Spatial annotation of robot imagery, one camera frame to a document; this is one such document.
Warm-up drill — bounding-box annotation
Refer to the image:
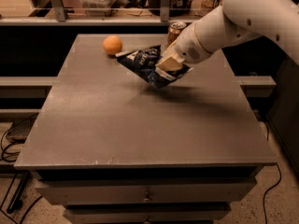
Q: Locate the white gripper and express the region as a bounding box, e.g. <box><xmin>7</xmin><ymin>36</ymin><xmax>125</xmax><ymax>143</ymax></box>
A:
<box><xmin>156</xmin><ymin>21</ymin><xmax>222</xmax><ymax>72</ymax></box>

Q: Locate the blue potato chip bag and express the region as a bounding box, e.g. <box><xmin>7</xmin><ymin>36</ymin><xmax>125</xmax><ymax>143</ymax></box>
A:
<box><xmin>116</xmin><ymin>46</ymin><xmax>192</xmax><ymax>89</ymax></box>

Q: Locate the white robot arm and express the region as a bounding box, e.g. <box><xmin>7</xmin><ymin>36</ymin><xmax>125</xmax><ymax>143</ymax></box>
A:
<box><xmin>156</xmin><ymin>0</ymin><xmax>299</xmax><ymax>71</ymax></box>

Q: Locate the gold soda can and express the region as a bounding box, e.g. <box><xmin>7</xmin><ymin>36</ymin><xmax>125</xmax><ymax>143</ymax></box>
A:
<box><xmin>167</xmin><ymin>21</ymin><xmax>187</xmax><ymax>45</ymax></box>

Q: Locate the orange fruit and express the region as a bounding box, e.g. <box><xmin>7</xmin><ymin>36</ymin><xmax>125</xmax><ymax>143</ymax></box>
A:
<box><xmin>102</xmin><ymin>35</ymin><xmax>122</xmax><ymax>55</ymax></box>

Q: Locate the clear plastic container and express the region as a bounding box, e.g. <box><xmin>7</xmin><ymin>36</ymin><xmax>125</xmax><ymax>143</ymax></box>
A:
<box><xmin>80</xmin><ymin>0</ymin><xmax>116</xmax><ymax>17</ymax></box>

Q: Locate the grey drawer cabinet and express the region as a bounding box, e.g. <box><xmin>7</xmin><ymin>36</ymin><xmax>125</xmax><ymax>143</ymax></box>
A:
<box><xmin>15</xmin><ymin>35</ymin><xmax>277</xmax><ymax>210</ymax></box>

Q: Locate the upper grey drawer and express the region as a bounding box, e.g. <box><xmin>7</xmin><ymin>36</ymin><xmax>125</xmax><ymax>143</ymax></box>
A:
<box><xmin>36</xmin><ymin>178</ymin><xmax>256</xmax><ymax>205</ymax></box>

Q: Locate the grey drawer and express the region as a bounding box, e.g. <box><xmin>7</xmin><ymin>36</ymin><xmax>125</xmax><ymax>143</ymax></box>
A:
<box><xmin>36</xmin><ymin>178</ymin><xmax>256</xmax><ymax>205</ymax></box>
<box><xmin>64</xmin><ymin>204</ymin><xmax>231</xmax><ymax>224</ymax></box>

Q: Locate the grey power adapter box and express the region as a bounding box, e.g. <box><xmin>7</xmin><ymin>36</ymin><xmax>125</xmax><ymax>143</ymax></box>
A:
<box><xmin>5</xmin><ymin>119</ymin><xmax>34</xmax><ymax>142</ymax></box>

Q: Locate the lower grey drawer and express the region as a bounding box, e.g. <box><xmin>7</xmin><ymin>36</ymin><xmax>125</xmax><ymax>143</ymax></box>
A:
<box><xmin>64</xmin><ymin>204</ymin><xmax>231</xmax><ymax>224</ymax></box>

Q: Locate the metal railing frame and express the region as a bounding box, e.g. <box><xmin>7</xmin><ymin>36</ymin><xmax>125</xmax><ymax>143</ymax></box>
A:
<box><xmin>0</xmin><ymin>0</ymin><xmax>225</xmax><ymax>26</ymax></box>

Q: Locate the black cable right floor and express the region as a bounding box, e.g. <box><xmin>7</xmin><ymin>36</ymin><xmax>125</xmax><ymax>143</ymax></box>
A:
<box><xmin>262</xmin><ymin>163</ymin><xmax>283</xmax><ymax>224</ymax></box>

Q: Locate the black cables left floor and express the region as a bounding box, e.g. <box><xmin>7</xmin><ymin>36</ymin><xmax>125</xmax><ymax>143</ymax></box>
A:
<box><xmin>0</xmin><ymin>113</ymin><xmax>43</xmax><ymax>224</ymax></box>

